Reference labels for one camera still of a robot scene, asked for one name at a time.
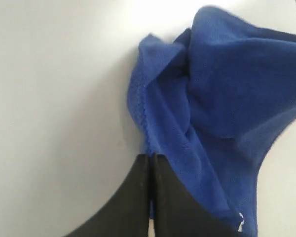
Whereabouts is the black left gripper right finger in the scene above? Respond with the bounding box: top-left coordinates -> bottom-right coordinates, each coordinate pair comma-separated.
151,154 -> 242,237

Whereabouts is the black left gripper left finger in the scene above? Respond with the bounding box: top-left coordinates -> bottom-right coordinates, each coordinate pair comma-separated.
68,155 -> 150,237

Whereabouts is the blue microfiber towel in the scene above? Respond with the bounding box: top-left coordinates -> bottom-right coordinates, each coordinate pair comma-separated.
128,6 -> 296,237

